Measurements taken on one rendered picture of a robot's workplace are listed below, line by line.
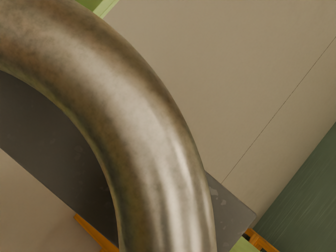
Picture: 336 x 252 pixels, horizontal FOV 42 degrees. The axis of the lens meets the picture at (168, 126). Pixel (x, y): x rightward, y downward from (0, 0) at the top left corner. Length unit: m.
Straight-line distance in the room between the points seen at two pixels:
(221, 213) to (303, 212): 5.90
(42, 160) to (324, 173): 5.99
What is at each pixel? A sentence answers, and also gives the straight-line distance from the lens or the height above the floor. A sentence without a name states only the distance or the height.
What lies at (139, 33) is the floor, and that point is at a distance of 1.93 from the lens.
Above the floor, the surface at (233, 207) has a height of 1.13.
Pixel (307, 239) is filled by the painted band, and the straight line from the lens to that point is 6.04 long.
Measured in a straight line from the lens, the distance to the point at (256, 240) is 5.49.
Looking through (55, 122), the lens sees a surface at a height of 1.06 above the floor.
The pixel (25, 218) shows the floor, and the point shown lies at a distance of 2.18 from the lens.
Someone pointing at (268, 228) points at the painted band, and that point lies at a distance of 6.10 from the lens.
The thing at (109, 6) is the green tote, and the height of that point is 0.96.
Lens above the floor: 1.17
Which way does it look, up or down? 27 degrees down
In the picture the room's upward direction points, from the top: 128 degrees clockwise
